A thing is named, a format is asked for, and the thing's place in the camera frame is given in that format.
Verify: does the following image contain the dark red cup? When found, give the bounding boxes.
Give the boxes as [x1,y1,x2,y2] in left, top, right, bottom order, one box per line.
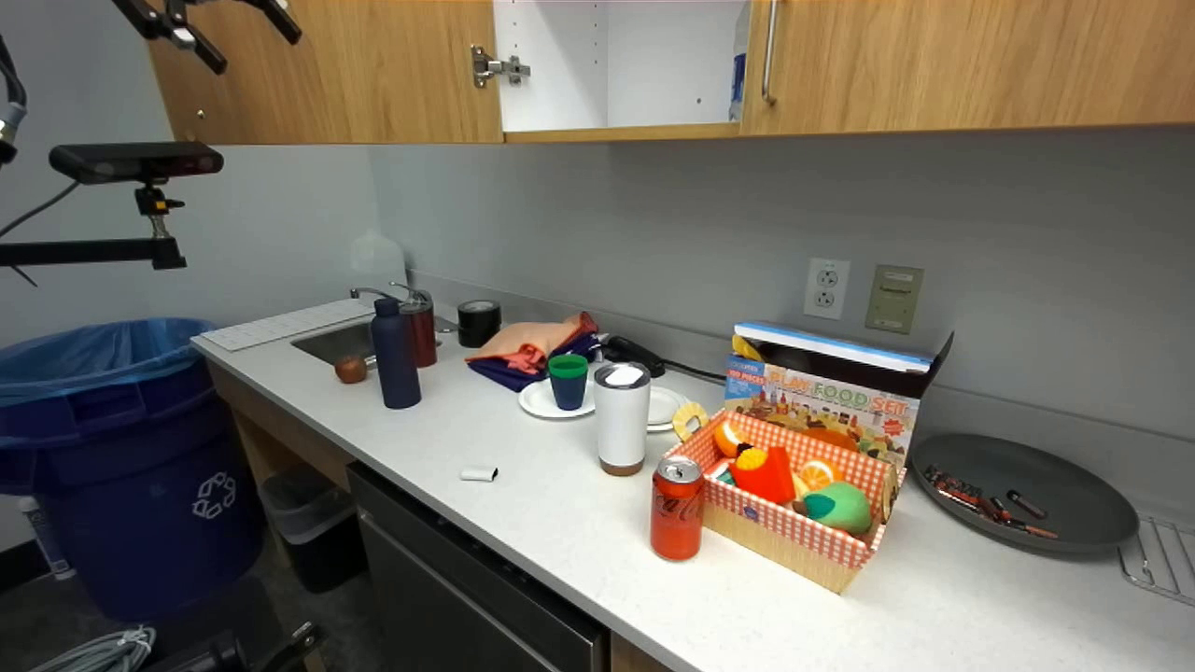
[405,293,440,369]

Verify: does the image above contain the white wall outlet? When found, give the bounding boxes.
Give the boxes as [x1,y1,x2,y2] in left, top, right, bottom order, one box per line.
[803,253,855,323]

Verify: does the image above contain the dark dishwasher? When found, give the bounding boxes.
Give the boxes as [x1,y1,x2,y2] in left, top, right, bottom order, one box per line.
[351,462,614,672]

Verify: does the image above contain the clear plastic bag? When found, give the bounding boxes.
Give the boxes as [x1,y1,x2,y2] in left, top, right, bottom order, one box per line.
[31,625,160,672]

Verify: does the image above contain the steel sink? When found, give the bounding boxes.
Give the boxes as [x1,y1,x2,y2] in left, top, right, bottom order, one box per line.
[293,315,385,369]

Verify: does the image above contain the green toy ball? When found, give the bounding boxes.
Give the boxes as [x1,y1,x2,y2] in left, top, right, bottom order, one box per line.
[799,483,874,542]

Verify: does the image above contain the yellow toy food piece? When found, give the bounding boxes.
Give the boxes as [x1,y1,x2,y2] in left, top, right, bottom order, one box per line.
[670,400,715,443]

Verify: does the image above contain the wooden cabinet door without handle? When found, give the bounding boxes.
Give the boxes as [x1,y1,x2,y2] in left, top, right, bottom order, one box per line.
[145,0,509,151]

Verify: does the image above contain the beige wall switch plate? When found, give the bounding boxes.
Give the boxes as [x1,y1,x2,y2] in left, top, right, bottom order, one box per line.
[868,260,925,335]

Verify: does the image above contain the wooden cabinet door with handle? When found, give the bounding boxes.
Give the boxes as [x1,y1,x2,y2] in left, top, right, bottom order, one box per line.
[745,0,1195,139]

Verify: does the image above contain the red toy food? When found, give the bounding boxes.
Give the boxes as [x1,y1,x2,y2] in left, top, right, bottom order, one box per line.
[730,443,799,509]

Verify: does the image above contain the green and blue cup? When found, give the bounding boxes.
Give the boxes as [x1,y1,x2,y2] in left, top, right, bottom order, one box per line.
[545,351,590,414]

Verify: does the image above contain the black corded appliance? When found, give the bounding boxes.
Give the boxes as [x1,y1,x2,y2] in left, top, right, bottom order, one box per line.
[598,331,670,380]

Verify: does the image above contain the small white plate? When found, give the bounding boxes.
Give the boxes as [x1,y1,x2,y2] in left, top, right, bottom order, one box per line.
[644,380,696,438]

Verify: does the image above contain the navy blue bottle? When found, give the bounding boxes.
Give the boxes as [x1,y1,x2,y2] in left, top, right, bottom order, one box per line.
[369,293,427,410]

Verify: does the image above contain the orange cloth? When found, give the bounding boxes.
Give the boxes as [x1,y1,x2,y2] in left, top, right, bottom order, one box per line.
[478,310,598,377]

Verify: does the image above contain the white tumbler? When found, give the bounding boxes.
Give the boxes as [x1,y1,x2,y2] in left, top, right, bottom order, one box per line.
[590,359,655,478]

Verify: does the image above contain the black mounting bar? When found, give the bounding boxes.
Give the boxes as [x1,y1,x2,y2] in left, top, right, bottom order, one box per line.
[0,181,191,272]

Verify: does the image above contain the red soda can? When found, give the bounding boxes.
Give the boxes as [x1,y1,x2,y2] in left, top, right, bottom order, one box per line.
[645,451,708,565]

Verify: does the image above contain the navy blue cloth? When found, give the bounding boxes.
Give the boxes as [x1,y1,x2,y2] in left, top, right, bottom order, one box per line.
[462,329,605,397]

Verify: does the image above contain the small black trash bin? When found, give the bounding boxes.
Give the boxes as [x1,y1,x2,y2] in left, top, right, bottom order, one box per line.
[259,462,369,595]

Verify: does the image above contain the wooden wall cabinet body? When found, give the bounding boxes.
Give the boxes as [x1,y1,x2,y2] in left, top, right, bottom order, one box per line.
[492,0,760,145]

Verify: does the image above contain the silver door hinge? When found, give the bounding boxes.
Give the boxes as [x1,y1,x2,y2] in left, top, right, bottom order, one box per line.
[468,45,534,91]

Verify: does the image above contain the blue cardboard food box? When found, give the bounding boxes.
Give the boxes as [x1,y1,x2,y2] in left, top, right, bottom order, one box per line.
[722,318,956,467]

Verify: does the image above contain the black stereo camera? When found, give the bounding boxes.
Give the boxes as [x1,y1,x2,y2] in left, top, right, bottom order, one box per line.
[45,139,227,187]

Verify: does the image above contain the orange toy fruit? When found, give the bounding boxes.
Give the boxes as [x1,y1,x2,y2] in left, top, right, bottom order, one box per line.
[708,419,750,462]

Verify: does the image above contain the large white plate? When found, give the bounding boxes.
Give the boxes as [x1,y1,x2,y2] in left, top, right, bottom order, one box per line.
[517,377,601,427]

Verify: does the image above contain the black round pan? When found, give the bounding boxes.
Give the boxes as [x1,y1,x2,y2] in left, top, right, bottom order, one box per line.
[906,430,1142,559]

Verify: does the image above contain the brown toy strips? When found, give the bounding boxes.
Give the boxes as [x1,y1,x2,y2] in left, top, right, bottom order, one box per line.
[929,467,1052,526]

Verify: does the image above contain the black cup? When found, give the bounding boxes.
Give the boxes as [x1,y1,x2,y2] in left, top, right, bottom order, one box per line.
[455,297,503,351]

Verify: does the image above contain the blue recycling bin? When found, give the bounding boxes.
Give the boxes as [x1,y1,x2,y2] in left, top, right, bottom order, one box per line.
[0,315,272,626]

